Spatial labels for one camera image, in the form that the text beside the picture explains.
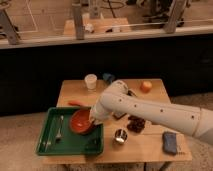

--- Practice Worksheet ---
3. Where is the green plastic tray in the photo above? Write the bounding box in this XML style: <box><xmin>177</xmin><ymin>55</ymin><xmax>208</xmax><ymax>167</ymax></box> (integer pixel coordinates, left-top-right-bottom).
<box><xmin>36</xmin><ymin>107</ymin><xmax>104</xmax><ymax>156</ymax></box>

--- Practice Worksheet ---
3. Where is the blue sponge brush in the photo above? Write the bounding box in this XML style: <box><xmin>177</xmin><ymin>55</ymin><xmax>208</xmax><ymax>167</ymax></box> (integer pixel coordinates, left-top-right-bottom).
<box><xmin>162</xmin><ymin>131</ymin><xmax>183</xmax><ymax>155</ymax></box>

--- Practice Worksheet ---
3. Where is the grey rectangular block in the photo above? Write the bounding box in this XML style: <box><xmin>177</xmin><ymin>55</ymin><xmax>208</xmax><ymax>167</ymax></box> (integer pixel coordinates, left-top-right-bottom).
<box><xmin>113</xmin><ymin>113</ymin><xmax>126</xmax><ymax>120</ymax></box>

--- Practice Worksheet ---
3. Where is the small metal cup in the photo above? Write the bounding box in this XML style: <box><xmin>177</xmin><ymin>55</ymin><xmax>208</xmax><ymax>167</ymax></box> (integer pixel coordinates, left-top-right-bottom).
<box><xmin>114</xmin><ymin>129</ymin><xmax>127</xmax><ymax>144</ymax></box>

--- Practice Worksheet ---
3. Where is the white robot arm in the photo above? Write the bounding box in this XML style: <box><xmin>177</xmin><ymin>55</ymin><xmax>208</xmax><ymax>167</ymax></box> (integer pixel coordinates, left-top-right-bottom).
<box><xmin>90</xmin><ymin>80</ymin><xmax>213</xmax><ymax>145</ymax></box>

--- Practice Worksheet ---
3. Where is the orange carrot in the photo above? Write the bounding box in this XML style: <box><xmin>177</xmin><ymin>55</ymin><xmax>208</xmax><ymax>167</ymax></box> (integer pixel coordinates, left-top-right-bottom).
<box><xmin>68</xmin><ymin>101</ymin><xmax>84</xmax><ymax>106</ymax></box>

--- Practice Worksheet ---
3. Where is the white paper cup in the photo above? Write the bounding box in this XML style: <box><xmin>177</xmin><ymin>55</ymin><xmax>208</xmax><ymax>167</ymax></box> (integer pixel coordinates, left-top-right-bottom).
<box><xmin>84</xmin><ymin>74</ymin><xmax>97</xmax><ymax>90</ymax></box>

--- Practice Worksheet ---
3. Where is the purple bowl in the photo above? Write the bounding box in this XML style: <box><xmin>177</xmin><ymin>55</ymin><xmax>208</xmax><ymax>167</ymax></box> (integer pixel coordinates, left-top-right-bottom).
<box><xmin>71</xmin><ymin>129</ymin><xmax>94</xmax><ymax>135</ymax></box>

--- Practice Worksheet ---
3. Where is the metal fork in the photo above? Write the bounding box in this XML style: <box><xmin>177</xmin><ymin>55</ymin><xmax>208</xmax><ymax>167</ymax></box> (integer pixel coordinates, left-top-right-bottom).
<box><xmin>56</xmin><ymin>115</ymin><xmax>64</xmax><ymax>141</ymax></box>

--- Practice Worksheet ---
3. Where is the wooden table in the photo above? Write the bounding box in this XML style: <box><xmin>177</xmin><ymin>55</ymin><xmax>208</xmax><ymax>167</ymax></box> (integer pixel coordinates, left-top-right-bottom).
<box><xmin>43</xmin><ymin>80</ymin><xmax>192</xmax><ymax>164</ymax></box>

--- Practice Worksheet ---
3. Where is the orange bowl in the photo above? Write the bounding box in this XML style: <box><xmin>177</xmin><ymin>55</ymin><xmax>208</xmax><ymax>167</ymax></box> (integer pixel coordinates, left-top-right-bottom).
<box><xmin>69</xmin><ymin>109</ymin><xmax>95</xmax><ymax>131</ymax></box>

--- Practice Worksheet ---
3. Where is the dark grape bunch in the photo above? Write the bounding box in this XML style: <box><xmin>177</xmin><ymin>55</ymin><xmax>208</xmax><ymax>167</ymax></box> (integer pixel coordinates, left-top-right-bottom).
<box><xmin>127</xmin><ymin>116</ymin><xmax>145</xmax><ymax>133</ymax></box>

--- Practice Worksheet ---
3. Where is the orange fruit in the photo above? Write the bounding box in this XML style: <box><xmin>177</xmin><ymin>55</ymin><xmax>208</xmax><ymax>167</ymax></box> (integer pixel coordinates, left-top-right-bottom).
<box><xmin>140</xmin><ymin>81</ymin><xmax>152</xmax><ymax>93</ymax></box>

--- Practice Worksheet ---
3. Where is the black handled utensil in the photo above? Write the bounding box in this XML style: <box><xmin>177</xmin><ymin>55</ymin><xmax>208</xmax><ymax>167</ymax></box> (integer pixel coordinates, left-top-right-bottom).
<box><xmin>128</xmin><ymin>90</ymin><xmax>137</xmax><ymax>97</ymax></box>

